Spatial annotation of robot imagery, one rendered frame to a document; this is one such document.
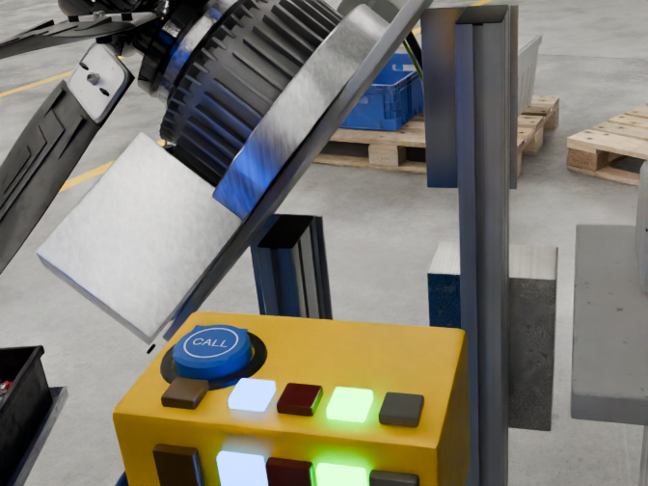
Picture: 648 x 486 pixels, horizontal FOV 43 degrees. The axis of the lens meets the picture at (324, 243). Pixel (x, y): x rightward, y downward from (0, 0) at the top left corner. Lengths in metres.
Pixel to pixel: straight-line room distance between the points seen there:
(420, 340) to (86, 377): 2.13
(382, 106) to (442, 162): 2.83
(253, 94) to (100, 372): 1.83
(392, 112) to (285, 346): 3.33
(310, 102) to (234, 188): 0.11
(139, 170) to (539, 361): 0.53
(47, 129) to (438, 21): 0.43
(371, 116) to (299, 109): 3.07
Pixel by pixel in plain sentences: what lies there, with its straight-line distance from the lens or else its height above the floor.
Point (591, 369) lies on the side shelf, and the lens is 0.79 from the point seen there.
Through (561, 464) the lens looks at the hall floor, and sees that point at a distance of 2.01.
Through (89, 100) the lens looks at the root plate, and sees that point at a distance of 0.91.
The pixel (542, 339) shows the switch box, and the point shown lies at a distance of 1.02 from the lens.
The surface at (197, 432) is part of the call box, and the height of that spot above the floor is 1.07.
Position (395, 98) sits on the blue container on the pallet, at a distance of 3.74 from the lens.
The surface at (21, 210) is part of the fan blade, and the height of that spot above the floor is 1.00.
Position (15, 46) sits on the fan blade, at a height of 1.21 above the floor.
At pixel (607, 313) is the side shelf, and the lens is 0.88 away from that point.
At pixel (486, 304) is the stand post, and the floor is 0.85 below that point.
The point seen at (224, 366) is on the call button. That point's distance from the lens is 0.41.
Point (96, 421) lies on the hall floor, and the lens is 2.32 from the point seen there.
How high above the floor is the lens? 1.30
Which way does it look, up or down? 25 degrees down
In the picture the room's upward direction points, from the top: 6 degrees counter-clockwise
